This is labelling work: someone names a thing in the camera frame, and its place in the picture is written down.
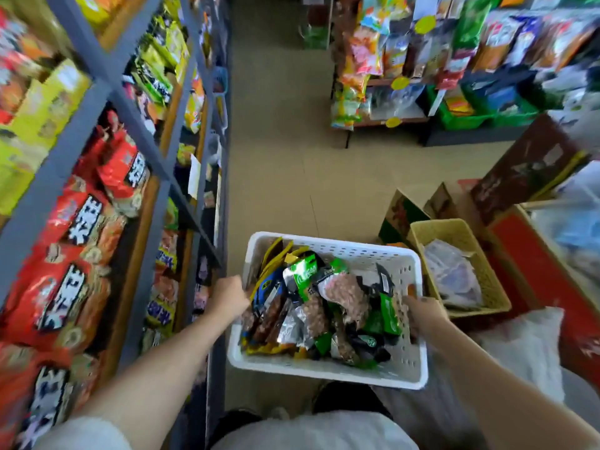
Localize person's right hand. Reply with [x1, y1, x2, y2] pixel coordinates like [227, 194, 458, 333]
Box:
[402, 295, 450, 345]

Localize person's left hand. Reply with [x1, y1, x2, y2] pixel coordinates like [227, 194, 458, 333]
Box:
[205, 275, 252, 325]

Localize white perforated plastic basket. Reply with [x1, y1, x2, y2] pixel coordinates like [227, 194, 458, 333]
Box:
[227, 231, 429, 391]

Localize person's left forearm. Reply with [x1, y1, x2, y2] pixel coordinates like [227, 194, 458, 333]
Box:
[70, 308, 227, 450]

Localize person's right forearm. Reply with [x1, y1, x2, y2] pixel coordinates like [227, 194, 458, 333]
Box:
[424, 318, 600, 450]

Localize clear plastic bags bundle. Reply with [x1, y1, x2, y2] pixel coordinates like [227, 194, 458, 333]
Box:
[423, 239, 484, 310]

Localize row of orange-blue snack packets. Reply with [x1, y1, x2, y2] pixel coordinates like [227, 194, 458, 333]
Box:
[143, 228, 180, 340]

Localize yellow perforated plastic basket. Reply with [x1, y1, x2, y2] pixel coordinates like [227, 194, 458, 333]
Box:
[407, 218, 512, 320]

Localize pile of mixed snack packets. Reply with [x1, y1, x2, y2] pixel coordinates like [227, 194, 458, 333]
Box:
[240, 238, 404, 370]

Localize green printed cardboard box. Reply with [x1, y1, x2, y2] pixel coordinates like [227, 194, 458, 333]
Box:
[378, 189, 430, 247]

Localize plain brown cardboard box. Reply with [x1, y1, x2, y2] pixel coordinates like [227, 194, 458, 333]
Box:
[423, 181, 475, 222]

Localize white plastic sack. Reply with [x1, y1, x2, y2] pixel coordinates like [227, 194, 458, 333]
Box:
[471, 306, 566, 404]

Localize black shoe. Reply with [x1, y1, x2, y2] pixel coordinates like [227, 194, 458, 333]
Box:
[207, 409, 264, 448]

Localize white paper price tag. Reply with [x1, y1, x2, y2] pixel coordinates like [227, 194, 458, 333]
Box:
[187, 154, 202, 200]

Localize red cardboard box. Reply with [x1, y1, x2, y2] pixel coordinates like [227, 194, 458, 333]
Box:
[487, 205, 600, 390]

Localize white shirt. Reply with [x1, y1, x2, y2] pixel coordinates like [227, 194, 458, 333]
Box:
[32, 411, 419, 450]

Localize dark brown cardboard box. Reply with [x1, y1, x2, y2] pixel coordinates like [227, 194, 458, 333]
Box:
[470, 114, 590, 226]

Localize stack of red noodle packets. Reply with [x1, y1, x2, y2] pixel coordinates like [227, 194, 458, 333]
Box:
[0, 111, 152, 450]

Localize clear plastic wrapped goods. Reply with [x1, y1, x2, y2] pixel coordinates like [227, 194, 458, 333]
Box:
[527, 161, 600, 298]

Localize green plastic crate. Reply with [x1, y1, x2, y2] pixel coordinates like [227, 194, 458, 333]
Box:
[487, 96, 541, 128]
[426, 84, 494, 132]

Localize row of green-yellow snack packets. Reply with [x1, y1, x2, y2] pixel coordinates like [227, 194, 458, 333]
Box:
[123, 16, 190, 107]

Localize hanging colourful snack packets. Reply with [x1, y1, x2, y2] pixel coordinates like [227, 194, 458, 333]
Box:
[329, 0, 414, 132]

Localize grey metal shelf rack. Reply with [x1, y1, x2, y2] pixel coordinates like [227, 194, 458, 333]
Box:
[0, 0, 231, 450]

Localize stack of yellow snack packets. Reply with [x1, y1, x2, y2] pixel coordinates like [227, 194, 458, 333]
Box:
[0, 58, 93, 217]

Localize row of assorted snack bags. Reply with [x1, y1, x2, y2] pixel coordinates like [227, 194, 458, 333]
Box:
[412, 0, 600, 92]

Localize stack of red-orange snack bags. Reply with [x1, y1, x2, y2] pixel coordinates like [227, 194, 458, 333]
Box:
[0, 7, 59, 126]

